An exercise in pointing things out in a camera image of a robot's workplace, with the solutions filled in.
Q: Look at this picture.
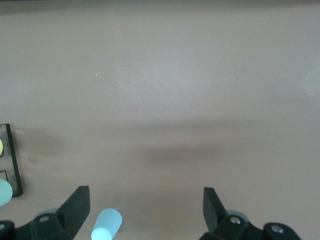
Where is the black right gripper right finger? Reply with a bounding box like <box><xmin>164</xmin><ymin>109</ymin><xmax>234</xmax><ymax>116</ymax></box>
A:
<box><xmin>199</xmin><ymin>186</ymin><xmax>266</xmax><ymax>240</ymax></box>

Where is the light blue plastic cup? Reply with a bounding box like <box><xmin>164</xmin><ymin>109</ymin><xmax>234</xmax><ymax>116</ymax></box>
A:
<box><xmin>91</xmin><ymin>208</ymin><xmax>123</xmax><ymax>240</ymax></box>

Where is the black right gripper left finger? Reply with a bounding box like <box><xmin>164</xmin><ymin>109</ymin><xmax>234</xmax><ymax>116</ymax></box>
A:
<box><xmin>14</xmin><ymin>185</ymin><xmax>91</xmax><ymax>240</ymax></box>

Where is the pale green plastic cup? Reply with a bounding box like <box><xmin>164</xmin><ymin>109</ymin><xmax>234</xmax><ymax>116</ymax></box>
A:
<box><xmin>0</xmin><ymin>177</ymin><xmax>13</xmax><ymax>208</ymax></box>

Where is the black wire cup holder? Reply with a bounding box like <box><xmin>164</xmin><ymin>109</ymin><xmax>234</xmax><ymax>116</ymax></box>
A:
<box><xmin>0</xmin><ymin>123</ymin><xmax>24</xmax><ymax>198</ymax></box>

